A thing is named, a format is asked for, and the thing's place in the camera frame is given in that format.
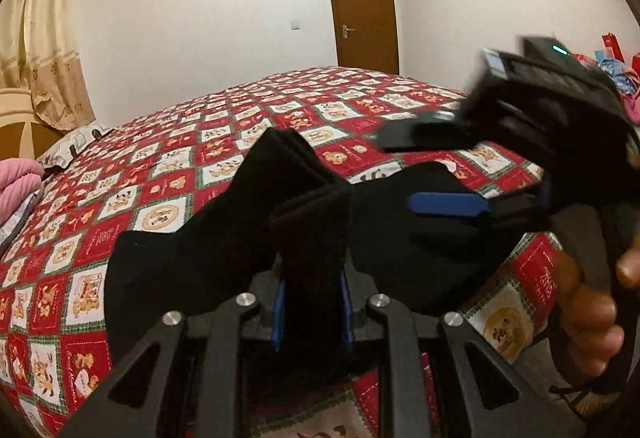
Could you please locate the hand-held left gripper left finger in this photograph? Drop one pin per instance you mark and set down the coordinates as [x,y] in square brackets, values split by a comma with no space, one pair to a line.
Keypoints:
[277,313]

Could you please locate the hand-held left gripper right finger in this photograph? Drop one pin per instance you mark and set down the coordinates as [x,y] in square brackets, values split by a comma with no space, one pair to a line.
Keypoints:
[346,313]

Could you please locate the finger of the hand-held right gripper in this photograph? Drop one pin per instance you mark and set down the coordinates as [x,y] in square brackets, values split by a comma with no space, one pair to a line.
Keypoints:
[445,207]
[425,130]

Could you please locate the black pants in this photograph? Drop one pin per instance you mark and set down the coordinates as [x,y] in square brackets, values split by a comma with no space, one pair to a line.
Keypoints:
[200,258]

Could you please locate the person's right hand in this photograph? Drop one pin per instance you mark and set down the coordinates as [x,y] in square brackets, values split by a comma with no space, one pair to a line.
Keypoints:
[590,318]

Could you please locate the pile of colourful bags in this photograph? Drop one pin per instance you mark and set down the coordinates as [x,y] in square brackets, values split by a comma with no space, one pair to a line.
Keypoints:
[625,73]

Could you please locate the brown wooden door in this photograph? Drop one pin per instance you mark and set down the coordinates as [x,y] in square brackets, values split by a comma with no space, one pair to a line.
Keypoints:
[362,3]

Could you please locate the red checked printed blanket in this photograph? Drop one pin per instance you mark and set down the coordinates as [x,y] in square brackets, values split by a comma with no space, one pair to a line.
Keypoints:
[250,103]

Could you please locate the grey patterned pillow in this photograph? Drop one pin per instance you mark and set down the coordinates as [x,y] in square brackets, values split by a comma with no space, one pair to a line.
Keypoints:
[75,145]

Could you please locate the folded pink quilt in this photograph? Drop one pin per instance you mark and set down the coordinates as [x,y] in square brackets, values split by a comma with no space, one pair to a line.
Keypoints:
[15,188]

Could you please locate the cream and brown headboard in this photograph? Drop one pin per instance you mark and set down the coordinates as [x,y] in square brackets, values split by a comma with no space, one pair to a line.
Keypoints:
[20,128]

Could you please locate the beige patterned curtain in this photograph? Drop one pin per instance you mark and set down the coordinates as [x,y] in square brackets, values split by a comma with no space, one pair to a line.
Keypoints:
[40,43]

